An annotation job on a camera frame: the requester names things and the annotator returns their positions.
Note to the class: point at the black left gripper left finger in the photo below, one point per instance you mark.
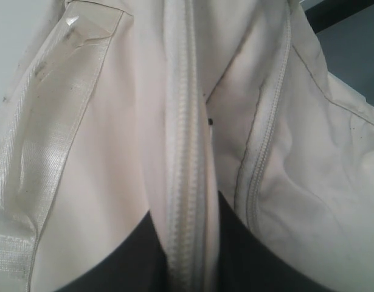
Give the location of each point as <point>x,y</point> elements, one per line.
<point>138,264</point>

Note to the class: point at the cream fabric duffel bag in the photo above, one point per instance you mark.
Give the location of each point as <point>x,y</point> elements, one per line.
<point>120,108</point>

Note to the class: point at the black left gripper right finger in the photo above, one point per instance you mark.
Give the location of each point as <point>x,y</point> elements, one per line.
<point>246,264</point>

